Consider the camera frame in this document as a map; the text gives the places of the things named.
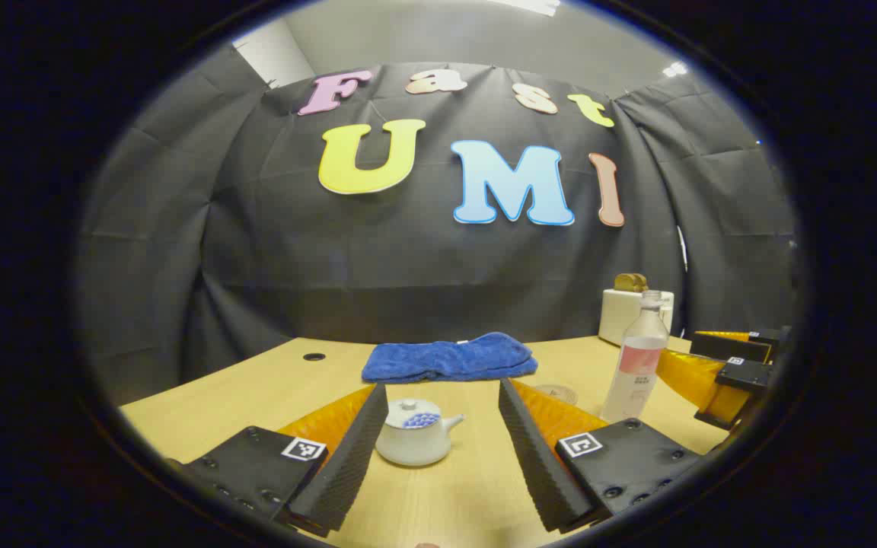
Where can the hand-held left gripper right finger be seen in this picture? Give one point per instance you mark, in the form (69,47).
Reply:
(537,464)

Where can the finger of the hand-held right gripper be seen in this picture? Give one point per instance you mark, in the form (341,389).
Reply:
(743,374)
(728,346)

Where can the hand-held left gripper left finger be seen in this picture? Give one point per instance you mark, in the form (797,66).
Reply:
(347,464)

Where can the white ceramic teacup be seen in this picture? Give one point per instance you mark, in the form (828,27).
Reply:
(408,450)

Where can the white teacup lid blue pattern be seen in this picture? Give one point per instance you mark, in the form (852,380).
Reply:
(416,417)

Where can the clear water bottle pink label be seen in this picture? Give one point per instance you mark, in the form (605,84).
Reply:
(636,358)

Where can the white toaster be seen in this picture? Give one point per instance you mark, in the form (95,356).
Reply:
(617,316)

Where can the brown bread slice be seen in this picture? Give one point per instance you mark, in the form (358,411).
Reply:
(629,282)

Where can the blue towel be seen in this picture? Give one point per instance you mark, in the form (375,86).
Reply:
(446,359)

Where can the black backdrop cloth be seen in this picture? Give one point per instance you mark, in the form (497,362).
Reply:
(256,251)

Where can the ceiling light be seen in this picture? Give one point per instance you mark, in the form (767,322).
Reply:
(530,5)
(675,69)

